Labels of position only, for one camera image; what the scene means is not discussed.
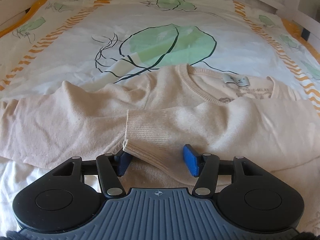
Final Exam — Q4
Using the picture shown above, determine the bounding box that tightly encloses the beige knit sweater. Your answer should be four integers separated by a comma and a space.
1, 65, 319, 191

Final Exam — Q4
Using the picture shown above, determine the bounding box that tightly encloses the white leaf-print duvet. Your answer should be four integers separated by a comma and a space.
1, 0, 319, 234

